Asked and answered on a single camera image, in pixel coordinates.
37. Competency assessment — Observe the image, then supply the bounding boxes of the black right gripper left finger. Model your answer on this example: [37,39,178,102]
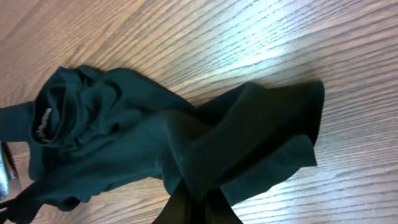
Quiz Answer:
[152,180,192,224]

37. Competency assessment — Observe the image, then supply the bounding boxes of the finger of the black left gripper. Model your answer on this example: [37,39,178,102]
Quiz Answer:
[1,199,18,224]

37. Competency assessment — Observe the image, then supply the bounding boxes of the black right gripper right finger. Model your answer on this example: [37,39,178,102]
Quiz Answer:
[211,189,243,224]

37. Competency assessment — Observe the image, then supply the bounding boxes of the black t-shirt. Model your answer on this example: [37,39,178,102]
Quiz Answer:
[1,66,325,223]

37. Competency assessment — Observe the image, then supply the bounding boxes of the grey folded trousers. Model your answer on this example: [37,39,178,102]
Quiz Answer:
[0,142,18,200]

